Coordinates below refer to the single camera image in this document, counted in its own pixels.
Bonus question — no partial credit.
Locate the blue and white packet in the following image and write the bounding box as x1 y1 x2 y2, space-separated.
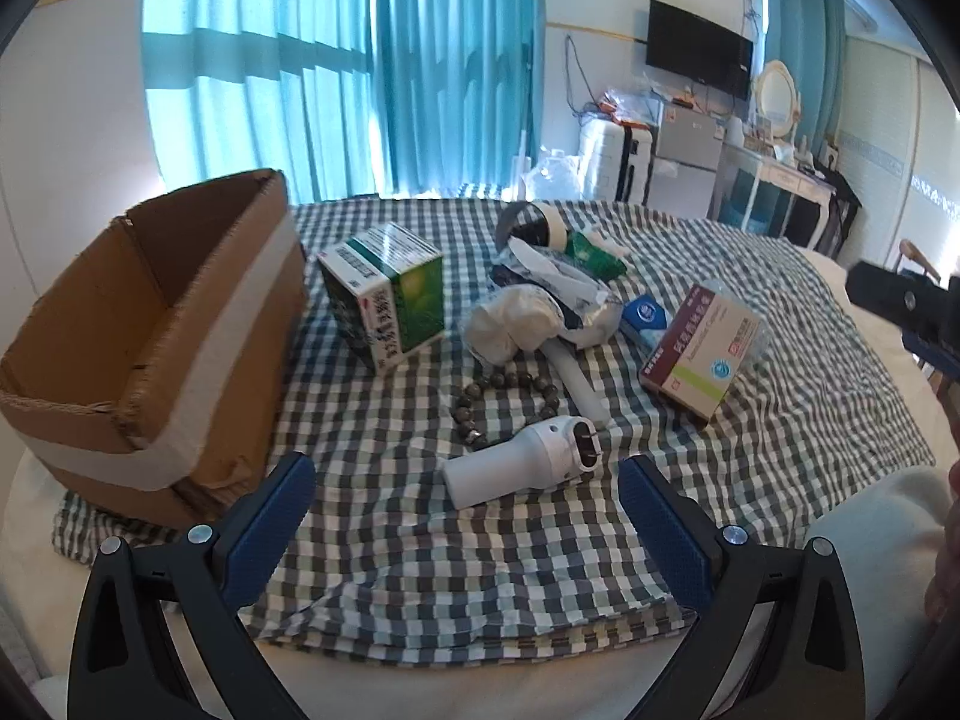
619 296 672 350

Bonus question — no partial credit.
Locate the white oval vanity mirror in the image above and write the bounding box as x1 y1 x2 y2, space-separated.
752 60 802 143

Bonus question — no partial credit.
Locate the wooden chair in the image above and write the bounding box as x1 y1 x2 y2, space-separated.
895 238 943 280

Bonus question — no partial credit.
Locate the teal window curtain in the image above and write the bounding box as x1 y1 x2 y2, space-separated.
142 0 545 202

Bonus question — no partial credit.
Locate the black wall cable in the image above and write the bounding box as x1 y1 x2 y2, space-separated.
564 36 597 115

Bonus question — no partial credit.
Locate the brown cardboard box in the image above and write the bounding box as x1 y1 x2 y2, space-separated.
0 169 308 533

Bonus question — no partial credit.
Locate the white plastic tube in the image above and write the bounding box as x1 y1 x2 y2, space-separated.
551 341 610 428

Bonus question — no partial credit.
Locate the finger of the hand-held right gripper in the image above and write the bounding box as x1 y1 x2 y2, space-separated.
846 259 960 383

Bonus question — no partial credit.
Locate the teal corner curtain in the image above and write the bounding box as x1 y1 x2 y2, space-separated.
757 0 848 147

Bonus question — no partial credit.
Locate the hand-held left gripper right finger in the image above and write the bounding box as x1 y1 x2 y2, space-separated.
619 455 893 720

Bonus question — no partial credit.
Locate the dark bead bracelet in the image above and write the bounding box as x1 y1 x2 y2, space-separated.
450 367 562 445

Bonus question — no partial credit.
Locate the black wall television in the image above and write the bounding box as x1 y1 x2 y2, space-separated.
646 0 755 100

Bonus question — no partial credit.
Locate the large clear water bottle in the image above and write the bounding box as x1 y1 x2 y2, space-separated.
523 150 584 200

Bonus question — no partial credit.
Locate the white handheld electric device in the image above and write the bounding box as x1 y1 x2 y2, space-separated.
442 416 605 509

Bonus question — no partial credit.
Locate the white dresser table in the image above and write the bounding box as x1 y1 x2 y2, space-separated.
720 141 837 237

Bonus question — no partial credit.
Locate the pile of plastic bags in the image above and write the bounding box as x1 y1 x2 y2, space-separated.
596 84 680 125

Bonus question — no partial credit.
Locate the silver plastic packaging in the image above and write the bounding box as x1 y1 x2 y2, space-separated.
491 240 625 350

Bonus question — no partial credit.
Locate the green checkered cloth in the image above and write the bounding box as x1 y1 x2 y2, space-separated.
52 195 938 650

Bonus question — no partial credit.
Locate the beige tape roll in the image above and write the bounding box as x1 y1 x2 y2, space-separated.
499 201 569 250

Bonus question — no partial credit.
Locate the white suitcase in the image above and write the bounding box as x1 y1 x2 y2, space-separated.
579 118 661 203

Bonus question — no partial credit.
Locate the green and white medicine box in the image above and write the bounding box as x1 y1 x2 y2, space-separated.
315 223 447 374

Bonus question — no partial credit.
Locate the silver mini fridge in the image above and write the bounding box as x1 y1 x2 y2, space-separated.
649 101 727 217

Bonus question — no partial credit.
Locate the pink and white medicine box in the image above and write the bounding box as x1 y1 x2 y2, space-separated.
639 283 766 421

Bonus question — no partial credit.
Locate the green snack packet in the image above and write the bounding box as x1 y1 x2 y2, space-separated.
566 231 627 278

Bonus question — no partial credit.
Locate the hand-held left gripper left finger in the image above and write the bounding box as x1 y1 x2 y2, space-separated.
69 452 317 720

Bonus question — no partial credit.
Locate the black hanging bag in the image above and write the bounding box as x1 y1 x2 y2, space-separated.
810 163 863 256

